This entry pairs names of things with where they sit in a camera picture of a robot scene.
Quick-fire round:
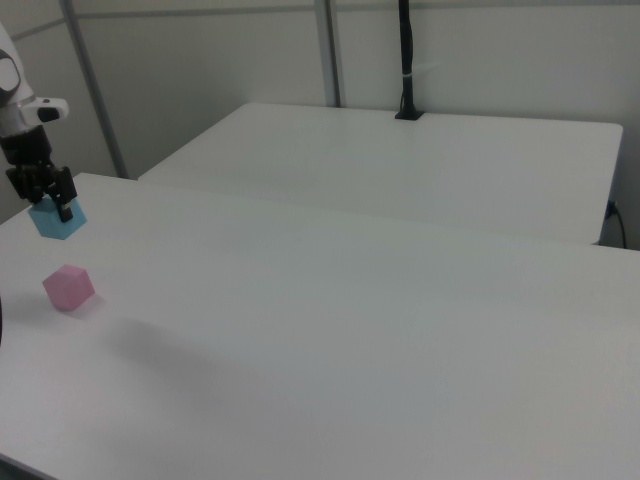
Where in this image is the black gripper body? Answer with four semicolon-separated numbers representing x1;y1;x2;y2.
0;125;54;174

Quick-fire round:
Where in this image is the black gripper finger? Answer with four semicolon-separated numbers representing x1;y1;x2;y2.
5;167;39;205
47;166;78;224

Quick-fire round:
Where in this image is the blue foam cube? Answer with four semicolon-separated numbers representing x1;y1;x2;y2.
27;193;89;242

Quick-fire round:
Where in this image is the pink foam cube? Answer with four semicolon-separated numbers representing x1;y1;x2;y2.
41;264;96;313

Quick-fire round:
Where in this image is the white side table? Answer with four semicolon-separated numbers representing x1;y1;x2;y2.
136;102;624;247

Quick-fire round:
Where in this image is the black pole with base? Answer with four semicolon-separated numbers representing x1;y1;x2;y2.
394;0;426;122

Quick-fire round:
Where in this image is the slanted grey metal post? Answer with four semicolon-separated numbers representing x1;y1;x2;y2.
58;0;130;180

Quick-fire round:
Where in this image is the upright grey metal post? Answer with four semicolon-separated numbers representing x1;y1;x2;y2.
314;0;343;108

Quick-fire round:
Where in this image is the black power cable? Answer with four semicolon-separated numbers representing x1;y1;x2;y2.
606;199;629;249

